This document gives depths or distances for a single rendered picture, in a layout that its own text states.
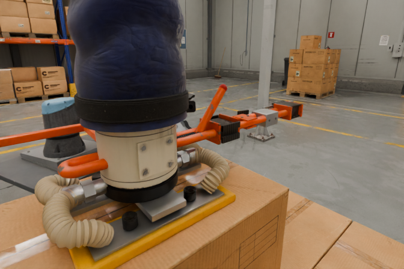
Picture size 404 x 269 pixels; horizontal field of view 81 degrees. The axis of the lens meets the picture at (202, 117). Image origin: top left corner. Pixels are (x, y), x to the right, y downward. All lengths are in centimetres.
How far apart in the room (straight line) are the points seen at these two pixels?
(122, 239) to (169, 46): 35
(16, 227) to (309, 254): 94
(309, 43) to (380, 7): 264
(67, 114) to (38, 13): 660
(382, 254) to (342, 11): 930
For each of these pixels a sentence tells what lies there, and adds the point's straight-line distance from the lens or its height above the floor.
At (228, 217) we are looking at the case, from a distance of 56.
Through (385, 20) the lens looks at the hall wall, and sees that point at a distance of 978.
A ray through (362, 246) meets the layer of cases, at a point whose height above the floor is 54.
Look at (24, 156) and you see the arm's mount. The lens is 152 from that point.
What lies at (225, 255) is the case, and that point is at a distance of 57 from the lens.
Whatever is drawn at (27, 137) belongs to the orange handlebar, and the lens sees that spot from 75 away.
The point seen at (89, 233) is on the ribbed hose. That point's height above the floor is 101.
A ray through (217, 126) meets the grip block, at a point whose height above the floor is 110.
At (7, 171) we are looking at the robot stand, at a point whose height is 75.
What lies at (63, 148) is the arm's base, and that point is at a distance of 134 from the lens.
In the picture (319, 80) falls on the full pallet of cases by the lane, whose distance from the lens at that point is 737.
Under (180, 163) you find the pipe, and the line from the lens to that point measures 61.
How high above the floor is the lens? 129
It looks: 16 degrees down
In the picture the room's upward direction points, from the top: straight up
